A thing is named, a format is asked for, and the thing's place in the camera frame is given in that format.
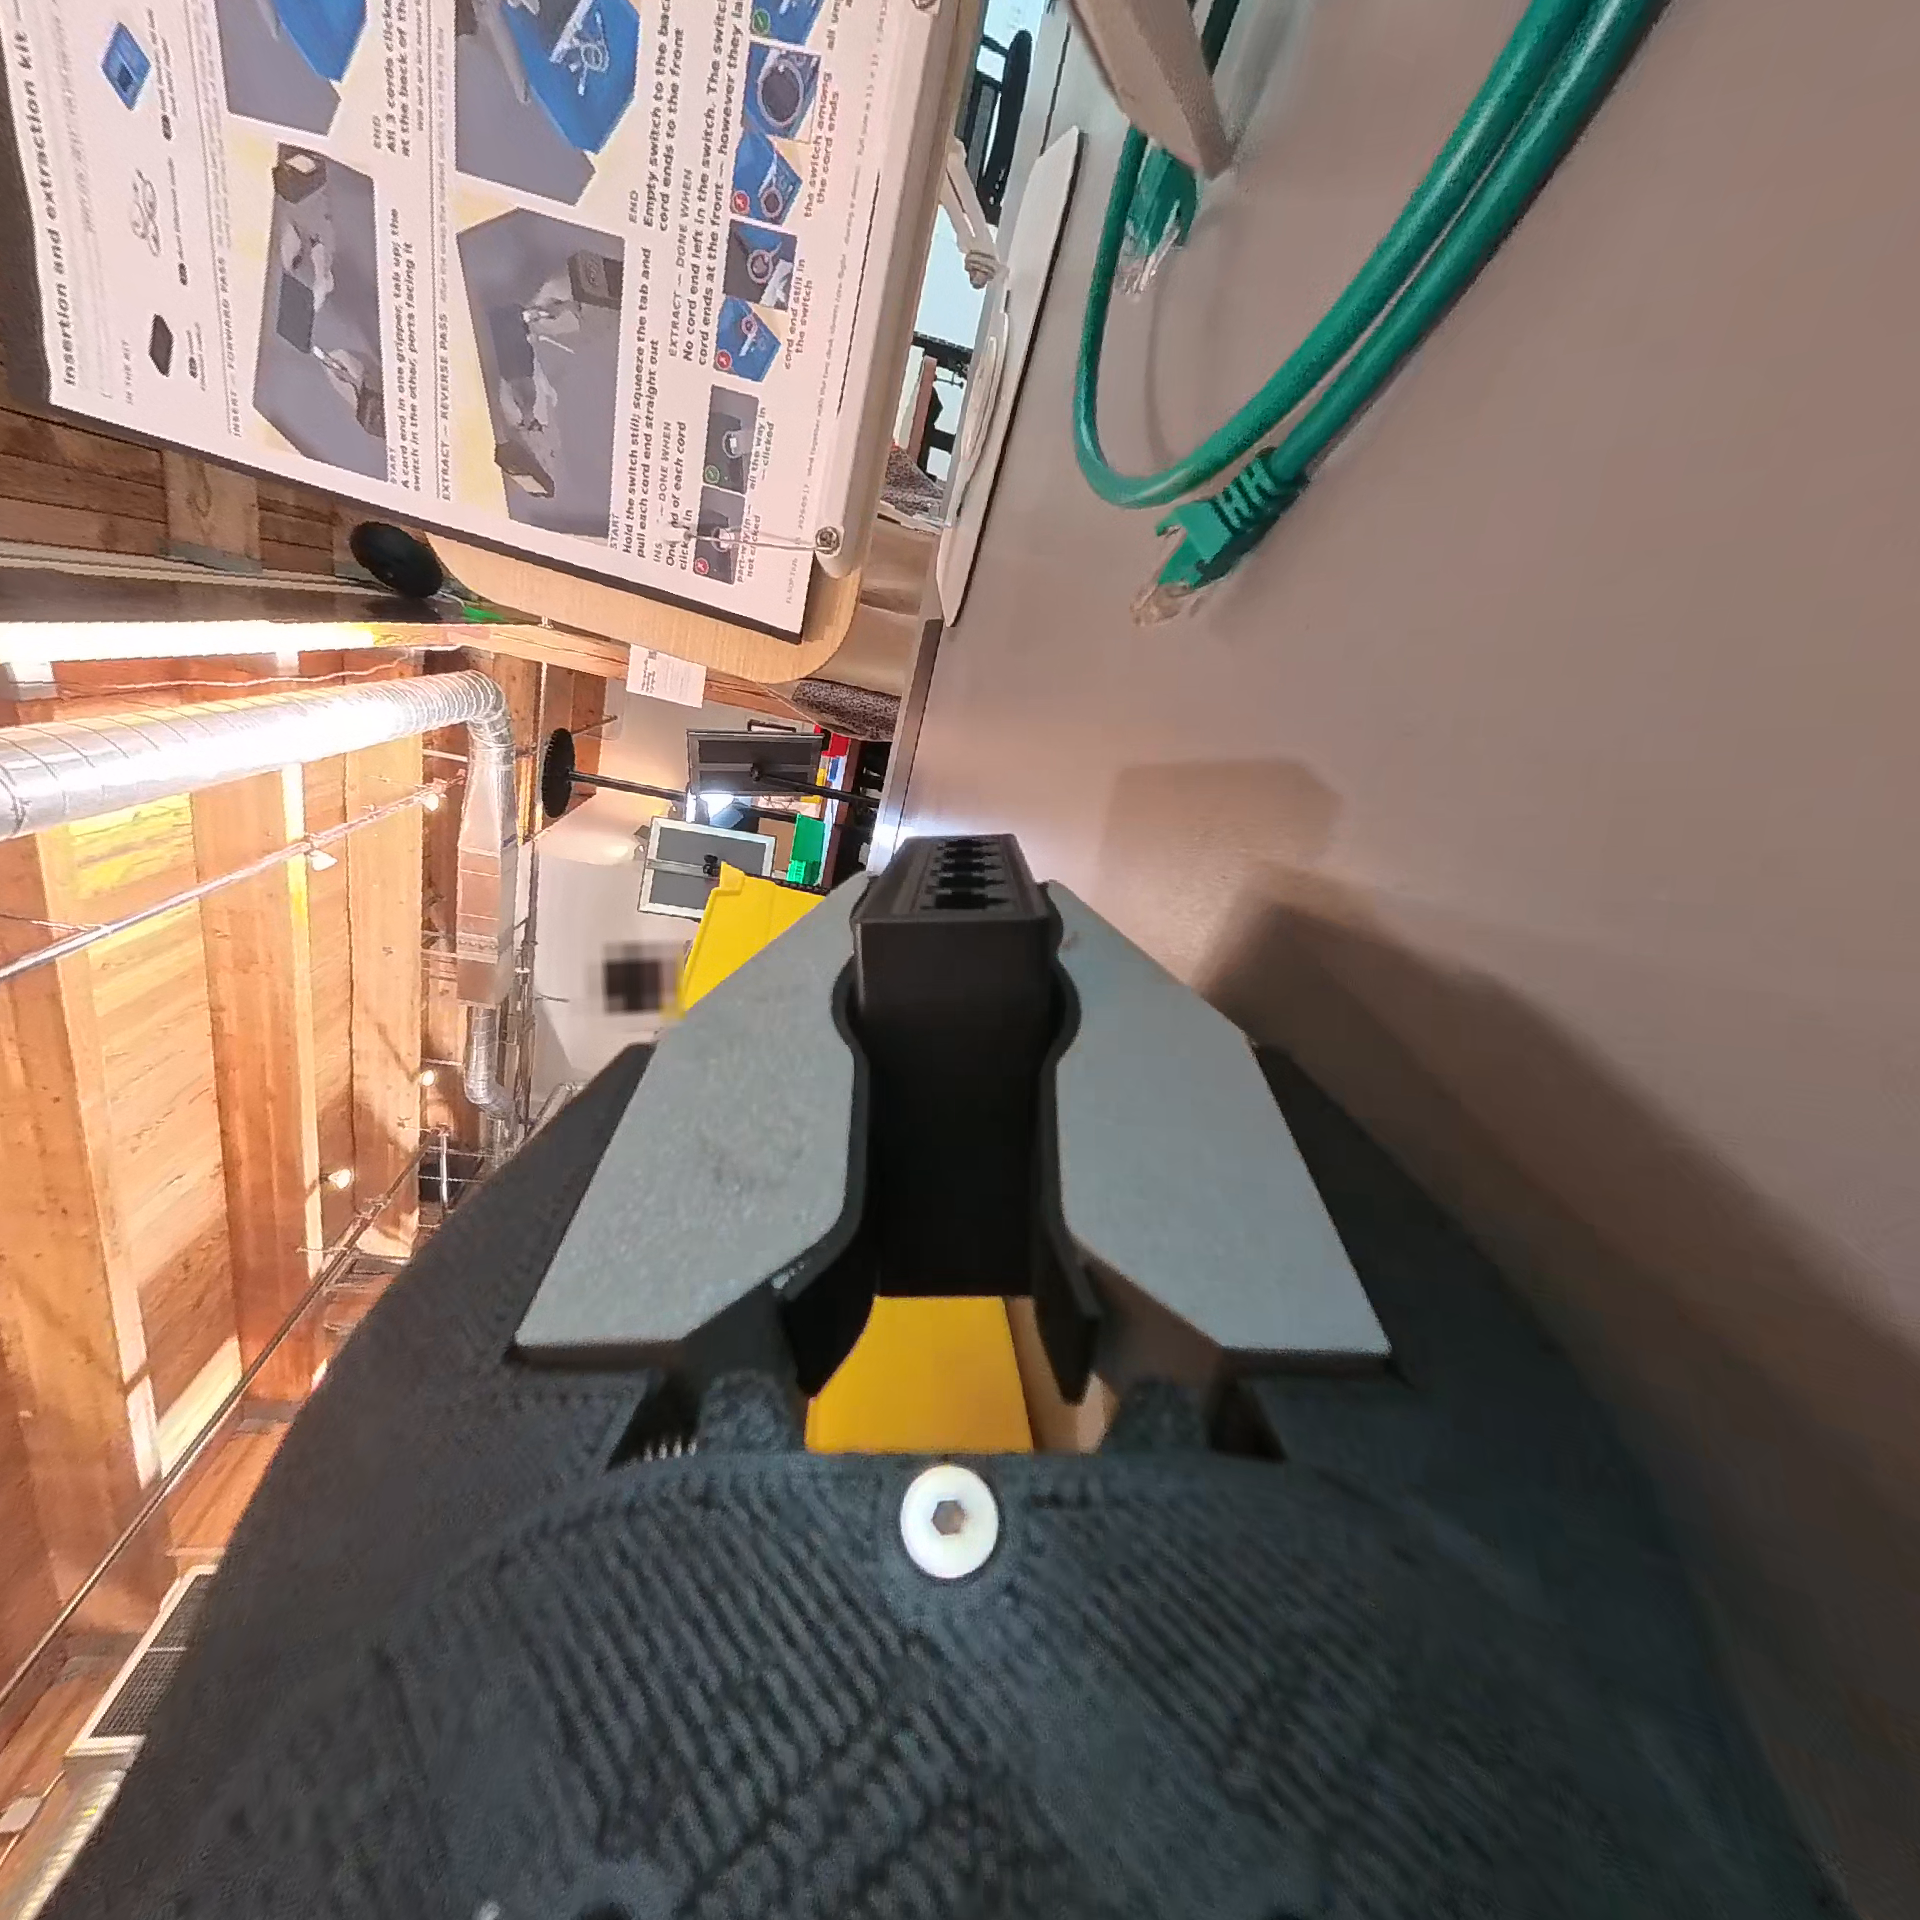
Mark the metal vent grille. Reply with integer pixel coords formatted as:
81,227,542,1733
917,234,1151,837
82,1560,213,1757

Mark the black ethernet switch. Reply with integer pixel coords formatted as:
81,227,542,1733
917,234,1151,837
784,832,1110,1399

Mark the black round stand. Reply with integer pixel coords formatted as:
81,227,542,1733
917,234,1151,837
541,726,842,819

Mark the small monitor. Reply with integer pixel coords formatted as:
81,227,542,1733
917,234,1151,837
645,815,778,918

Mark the wooden sign board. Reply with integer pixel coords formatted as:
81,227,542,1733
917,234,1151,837
426,532,864,689

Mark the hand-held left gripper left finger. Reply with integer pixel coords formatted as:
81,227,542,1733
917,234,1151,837
514,876,876,1367

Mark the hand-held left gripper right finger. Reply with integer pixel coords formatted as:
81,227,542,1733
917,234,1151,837
1045,877,1393,1367

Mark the green ethernet cable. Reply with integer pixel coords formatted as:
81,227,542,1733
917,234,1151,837
1073,0,1671,632

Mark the metal duct pipe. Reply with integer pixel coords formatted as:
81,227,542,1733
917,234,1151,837
0,665,528,1157

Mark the instruction poster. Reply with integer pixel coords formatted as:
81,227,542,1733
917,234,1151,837
0,0,985,605

